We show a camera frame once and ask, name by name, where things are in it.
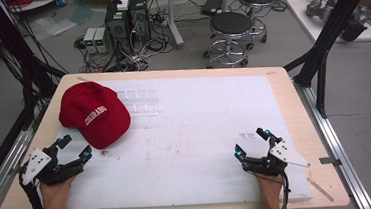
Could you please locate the round white table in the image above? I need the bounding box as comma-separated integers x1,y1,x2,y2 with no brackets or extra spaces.
6,0,66,14

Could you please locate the clear acrylic organizer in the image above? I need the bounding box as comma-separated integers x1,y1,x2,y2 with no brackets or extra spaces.
116,88,160,120

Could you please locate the white box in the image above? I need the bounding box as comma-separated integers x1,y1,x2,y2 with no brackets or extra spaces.
116,0,131,12

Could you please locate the black flat laptop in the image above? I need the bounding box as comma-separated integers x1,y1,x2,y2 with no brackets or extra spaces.
198,0,227,17

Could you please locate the black metal frame with cables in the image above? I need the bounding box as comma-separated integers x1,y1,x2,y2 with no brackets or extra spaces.
0,0,73,133

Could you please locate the thin wooden stick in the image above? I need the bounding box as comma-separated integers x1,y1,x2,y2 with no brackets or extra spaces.
306,175,336,205

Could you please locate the person's right hand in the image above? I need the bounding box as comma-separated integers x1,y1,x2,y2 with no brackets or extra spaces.
253,169,286,197

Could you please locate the aluminium rail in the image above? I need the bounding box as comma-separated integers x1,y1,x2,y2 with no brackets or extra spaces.
292,72,371,209
0,106,55,209

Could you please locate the white floor board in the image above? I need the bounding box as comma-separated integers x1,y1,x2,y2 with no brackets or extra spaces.
286,0,371,48

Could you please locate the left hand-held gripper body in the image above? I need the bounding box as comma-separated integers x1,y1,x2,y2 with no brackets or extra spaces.
18,143,86,190

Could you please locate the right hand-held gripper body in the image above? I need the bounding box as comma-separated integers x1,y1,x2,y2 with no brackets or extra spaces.
241,136,312,180

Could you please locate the person's left hand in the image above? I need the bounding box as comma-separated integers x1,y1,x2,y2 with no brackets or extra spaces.
38,174,79,209

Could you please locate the white foam mat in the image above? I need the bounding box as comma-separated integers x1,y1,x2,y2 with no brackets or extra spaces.
21,63,314,209

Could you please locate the grey metal table leg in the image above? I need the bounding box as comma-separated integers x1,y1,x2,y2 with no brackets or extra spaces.
164,0,186,51

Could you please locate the tangle of floor cables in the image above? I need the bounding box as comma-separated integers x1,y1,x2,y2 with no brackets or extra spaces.
73,27,179,77

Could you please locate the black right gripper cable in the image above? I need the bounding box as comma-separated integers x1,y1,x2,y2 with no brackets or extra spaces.
227,167,297,209

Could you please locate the black metal frame post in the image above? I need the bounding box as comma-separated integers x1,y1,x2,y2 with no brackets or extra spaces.
278,0,371,121

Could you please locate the red baseball cap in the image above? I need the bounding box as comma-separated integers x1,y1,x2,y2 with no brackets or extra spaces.
56,78,135,153

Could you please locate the black computer tower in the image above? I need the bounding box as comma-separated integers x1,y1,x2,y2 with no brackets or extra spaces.
102,0,134,55
127,0,153,44

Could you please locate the grey bench power supply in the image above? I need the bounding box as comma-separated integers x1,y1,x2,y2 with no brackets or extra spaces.
93,26,112,55
82,26,99,55

